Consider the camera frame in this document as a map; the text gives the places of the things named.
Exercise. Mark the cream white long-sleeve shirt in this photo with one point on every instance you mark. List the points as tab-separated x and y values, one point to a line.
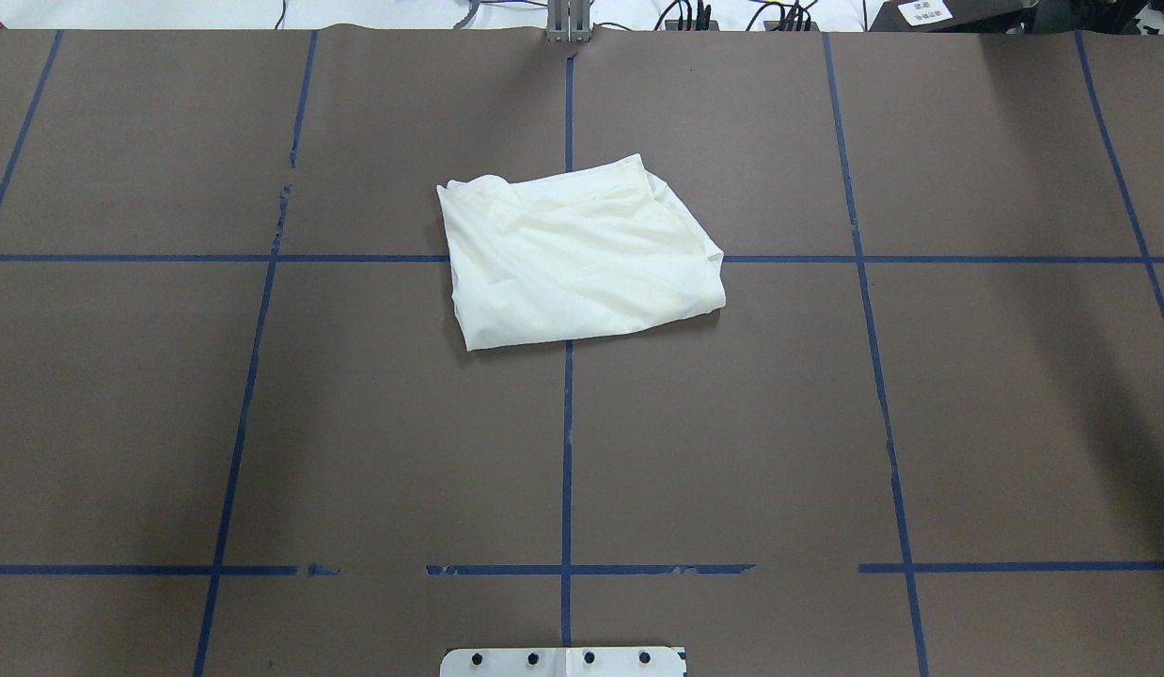
609	250

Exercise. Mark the grey aluminium frame post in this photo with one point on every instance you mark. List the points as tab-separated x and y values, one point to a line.
568	21

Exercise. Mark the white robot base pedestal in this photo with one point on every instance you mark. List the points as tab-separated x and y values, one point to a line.
566	661

